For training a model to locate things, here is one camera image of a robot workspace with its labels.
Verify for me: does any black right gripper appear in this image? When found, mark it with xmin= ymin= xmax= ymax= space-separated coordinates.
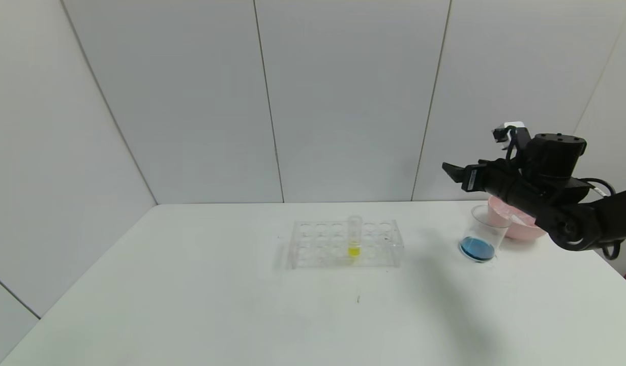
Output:
xmin=442 ymin=159 xmax=523 ymax=205

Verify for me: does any yellow pigment test tube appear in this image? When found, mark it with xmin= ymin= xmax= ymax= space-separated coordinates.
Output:
xmin=347 ymin=215 xmax=363 ymax=258

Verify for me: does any clear acrylic test tube rack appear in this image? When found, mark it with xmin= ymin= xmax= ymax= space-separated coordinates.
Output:
xmin=287 ymin=220 xmax=404 ymax=270

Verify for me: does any clear plastic beaker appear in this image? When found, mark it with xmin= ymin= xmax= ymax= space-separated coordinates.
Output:
xmin=459 ymin=205 xmax=511 ymax=264

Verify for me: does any pink bowl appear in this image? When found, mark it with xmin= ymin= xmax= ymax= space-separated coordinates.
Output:
xmin=488 ymin=196 xmax=547 ymax=240

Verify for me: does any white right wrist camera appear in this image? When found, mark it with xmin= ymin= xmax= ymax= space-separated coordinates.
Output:
xmin=492 ymin=122 xmax=527 ymax=150

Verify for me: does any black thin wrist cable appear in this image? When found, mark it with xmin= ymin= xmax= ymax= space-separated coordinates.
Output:
xmin=580 ymin=178 xmax=618 ymax=199

